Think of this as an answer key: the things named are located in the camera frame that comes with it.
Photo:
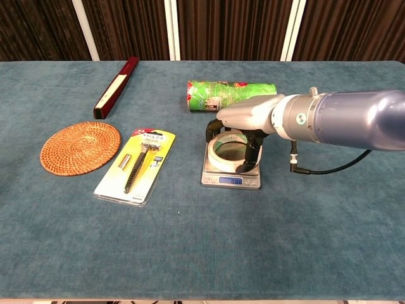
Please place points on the white tape roll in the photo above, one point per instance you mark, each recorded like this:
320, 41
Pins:
221, 163

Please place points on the yellow razor blister pack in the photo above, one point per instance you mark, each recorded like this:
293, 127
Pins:
148, 149

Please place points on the round woven rattan coaster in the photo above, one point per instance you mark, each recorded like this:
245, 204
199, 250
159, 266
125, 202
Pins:
80, 149

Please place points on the dark wood partition screen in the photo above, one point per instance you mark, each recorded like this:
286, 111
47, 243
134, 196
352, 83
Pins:
228, 28

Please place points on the silver digital kitchen scale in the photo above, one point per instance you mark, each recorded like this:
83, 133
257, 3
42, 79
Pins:
231, 181

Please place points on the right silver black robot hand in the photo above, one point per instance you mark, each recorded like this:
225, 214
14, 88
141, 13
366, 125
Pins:
250, 114

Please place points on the green printed bag roll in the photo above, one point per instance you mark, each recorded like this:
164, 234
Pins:
209, 95

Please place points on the blue table cloth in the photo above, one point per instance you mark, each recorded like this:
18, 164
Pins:
190, 247

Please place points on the dark red long box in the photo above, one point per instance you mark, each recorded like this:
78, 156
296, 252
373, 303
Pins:
110, 95

